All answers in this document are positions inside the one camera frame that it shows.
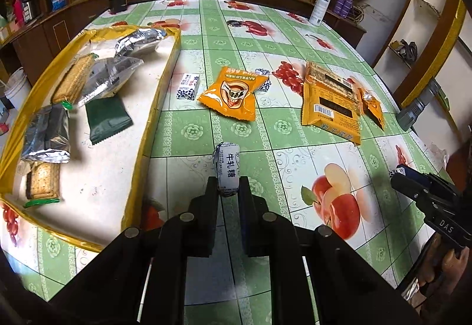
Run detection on silver foil packet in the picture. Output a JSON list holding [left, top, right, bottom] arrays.
[[114, 28, 166, 58]]

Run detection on white spray bottle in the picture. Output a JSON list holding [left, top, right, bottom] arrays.
[[309, 0, 332, 27]]

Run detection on clear plastic snack packet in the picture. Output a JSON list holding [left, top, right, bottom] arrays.
[[77, 55, 144, 108]]

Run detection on grey flashlight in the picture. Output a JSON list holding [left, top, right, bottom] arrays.
[[396, 79, 442, 132]]

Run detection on clear round cracker packet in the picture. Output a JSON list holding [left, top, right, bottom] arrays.
[[50, 53, 98, 110]]

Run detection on person's right hand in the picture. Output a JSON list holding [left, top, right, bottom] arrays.
[[420, 233, 472, 297]]

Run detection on green fruit print tablecloth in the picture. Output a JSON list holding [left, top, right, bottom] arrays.
[[0, 0, 448, 311]]

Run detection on black white candy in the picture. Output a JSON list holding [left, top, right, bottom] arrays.
[[176, 73, 200, 100], [213, 141, 242, 197], [254, 67, 272, 92]]

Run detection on brown cracker packet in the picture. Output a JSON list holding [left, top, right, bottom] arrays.
[[305, 61, 360, 90]]

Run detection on dark thermos jug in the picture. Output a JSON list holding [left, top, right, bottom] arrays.
[[20, 0, 36, 21]]

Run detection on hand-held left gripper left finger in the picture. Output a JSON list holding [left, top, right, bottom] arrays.
[[52, 177, 221, 325]]

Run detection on sandwich cracker packet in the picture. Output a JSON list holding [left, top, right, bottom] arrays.
[[23, 161, 61, 208]]

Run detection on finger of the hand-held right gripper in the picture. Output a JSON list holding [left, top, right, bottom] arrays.
[[389, 172, 430, 207], [396, 164, 431, 182]]

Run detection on yellow edged white tray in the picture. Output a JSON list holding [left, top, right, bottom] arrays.
[[0, 25, 182, 254]]

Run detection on large orange snack packet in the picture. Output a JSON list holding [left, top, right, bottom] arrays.
[[300, 79, 363, 146]]

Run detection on silver packet dark contents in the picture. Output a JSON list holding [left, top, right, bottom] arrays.
[[20, 104, 71, 164]]

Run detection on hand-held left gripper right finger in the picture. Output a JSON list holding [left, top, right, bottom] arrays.
[[238, 177, 402, 325]]

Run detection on dark green snack packet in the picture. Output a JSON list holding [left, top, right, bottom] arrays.
[[85, 95, 133, 145]]

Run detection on orange face print snack packet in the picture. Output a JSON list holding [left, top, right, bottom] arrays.
[[196, 66, 270, 122]]

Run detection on white plastic bucket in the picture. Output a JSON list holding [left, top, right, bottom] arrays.
[[5, 68, 32, 112]]

